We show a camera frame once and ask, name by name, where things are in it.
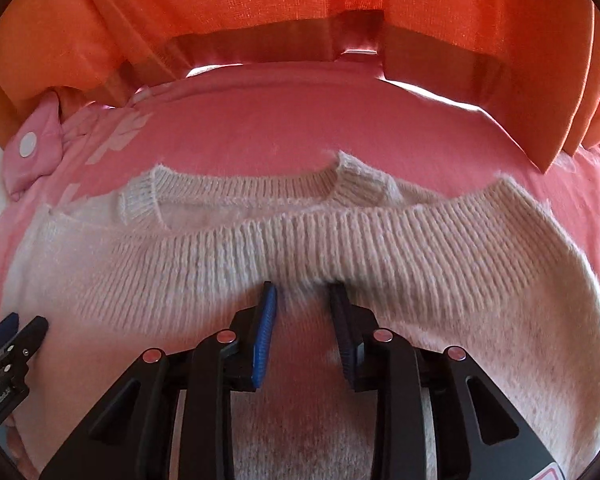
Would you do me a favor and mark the orange curtain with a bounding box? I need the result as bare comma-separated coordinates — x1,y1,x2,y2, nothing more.
0,0,600,176

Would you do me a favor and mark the white sweater with black hearts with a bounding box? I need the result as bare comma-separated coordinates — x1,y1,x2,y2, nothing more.
7,151,600,480

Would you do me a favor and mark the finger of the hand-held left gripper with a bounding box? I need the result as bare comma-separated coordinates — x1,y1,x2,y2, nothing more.
0,315,50,367
0,312,21,348

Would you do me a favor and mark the pink pillow with white dot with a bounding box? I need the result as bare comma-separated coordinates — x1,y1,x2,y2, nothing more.
1,99,65,202

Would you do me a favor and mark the pink blanket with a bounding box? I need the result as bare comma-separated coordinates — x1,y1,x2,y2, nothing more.
0,62,600,480

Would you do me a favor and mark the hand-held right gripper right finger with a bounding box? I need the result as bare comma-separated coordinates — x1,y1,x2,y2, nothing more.
328,282,557,480

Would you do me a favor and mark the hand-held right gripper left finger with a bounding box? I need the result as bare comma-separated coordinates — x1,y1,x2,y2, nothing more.
40,281,281,480

